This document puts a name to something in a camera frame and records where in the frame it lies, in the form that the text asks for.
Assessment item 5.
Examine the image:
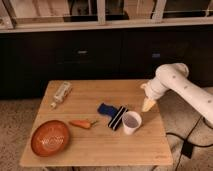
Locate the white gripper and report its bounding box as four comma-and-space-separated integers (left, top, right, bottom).
141, 79, 167, 112

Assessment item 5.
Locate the white ceramic cup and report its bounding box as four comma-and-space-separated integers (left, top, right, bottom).
122, 111, 142, 135

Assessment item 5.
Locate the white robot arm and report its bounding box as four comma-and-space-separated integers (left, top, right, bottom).
141, 63, 213, 124

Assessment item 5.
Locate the orange ceramic bowl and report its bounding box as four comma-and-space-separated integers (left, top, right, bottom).
31, 120, 70, 157

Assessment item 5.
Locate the blue black brush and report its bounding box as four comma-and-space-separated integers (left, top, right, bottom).
97, 103, 128, 131

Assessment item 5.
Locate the wooden table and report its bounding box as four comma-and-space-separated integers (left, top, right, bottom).
20, 79, 173, 167

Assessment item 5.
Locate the orange carrot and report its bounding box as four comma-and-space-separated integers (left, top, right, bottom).
70, 120, 94, 129

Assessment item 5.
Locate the clear plastic bottle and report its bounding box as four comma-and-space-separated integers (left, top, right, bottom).
51, 81, 72, 109

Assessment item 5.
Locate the dark cabinet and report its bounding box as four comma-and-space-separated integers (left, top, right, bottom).
0, 26, 213, 99

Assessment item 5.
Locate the black power cable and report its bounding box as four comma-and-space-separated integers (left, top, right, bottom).
165, 116, 213, 171

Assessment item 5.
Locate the white window frame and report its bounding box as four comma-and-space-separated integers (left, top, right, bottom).
0, 0, 213, 32

